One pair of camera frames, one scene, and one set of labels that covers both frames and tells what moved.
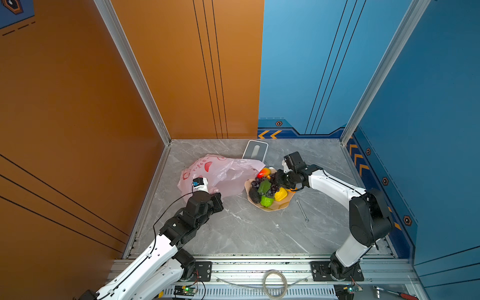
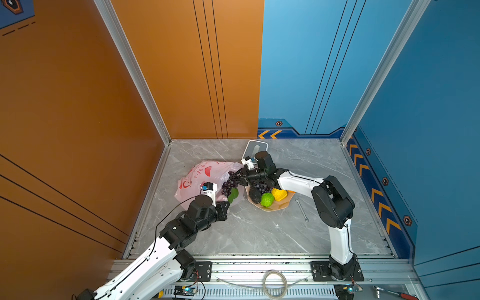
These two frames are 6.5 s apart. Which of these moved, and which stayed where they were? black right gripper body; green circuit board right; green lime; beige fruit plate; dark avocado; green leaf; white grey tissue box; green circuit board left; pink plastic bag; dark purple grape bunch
Moved: dark purple grape bunch; black right gripper body; pink plastic bag; green leaf
Stayed: beige fruit plate; dark avocado; green circuit board left; white grey tissue box; green lime; green circuit board right
